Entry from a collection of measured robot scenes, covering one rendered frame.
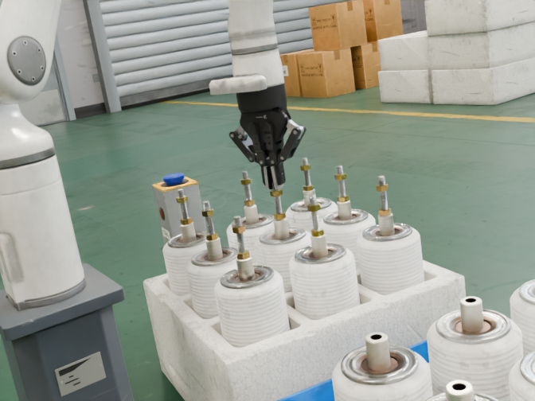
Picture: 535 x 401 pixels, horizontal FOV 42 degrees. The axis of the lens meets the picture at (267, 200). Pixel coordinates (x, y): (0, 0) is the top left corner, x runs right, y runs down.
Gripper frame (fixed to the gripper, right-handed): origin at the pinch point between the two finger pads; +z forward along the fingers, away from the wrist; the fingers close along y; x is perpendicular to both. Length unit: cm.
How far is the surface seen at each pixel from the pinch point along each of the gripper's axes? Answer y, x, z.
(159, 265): 65, -41, 35
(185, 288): 15.3, 7.8, 16.8
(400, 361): -31.5, 33.0, 10.0
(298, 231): -1.9, -1.8, 9.8
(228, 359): -5.2, 25.8, 17.3
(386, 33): 126, -383, 0
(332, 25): 150, -345, -12
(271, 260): -0.3, 4.6, 12.3
